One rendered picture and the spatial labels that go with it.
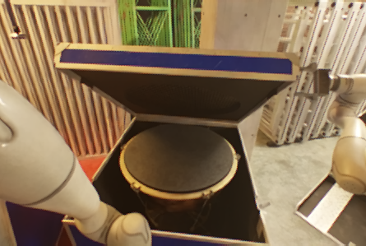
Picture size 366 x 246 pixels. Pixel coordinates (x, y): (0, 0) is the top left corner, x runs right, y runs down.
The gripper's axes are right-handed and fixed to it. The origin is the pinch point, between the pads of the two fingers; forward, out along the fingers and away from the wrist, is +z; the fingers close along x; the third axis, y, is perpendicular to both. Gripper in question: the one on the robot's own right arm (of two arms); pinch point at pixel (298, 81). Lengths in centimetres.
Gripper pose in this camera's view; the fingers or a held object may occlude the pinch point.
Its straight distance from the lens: 118.0
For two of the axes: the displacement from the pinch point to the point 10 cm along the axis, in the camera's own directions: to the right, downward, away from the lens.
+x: -0.9, 9.9, -1.5
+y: -0.7, -1.5, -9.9
